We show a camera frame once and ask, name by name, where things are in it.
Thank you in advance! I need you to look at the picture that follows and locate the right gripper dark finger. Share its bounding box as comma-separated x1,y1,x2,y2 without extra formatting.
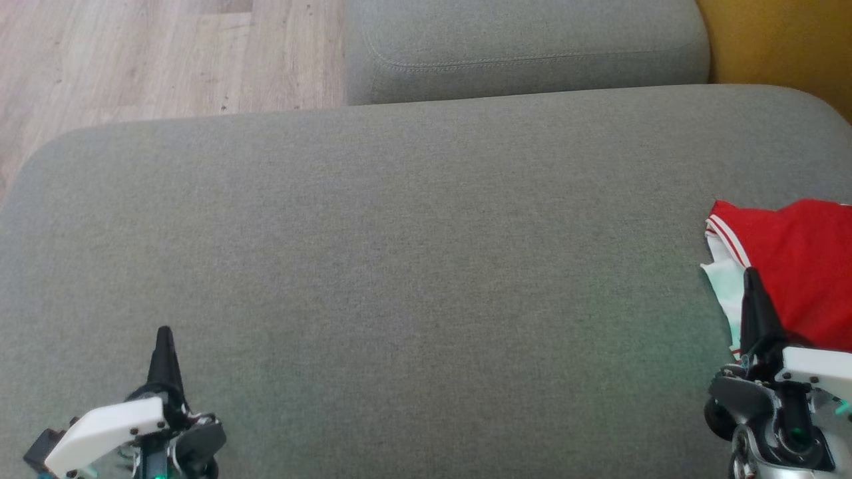
739,267,787,363

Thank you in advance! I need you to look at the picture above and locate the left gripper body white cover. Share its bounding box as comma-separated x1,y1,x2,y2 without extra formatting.
43,389,228,479

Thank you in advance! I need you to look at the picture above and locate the grey stitched sofa cushion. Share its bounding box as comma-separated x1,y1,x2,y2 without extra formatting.
342,0,712,106

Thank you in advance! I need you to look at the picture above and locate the grey fabric sofa seat cushion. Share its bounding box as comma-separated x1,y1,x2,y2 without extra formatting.
0,83,852,479

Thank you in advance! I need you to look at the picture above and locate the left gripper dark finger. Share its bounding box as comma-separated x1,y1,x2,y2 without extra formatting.
145,325,188,404

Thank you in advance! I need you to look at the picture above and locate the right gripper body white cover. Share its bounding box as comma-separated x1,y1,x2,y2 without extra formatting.
704,343,852,468

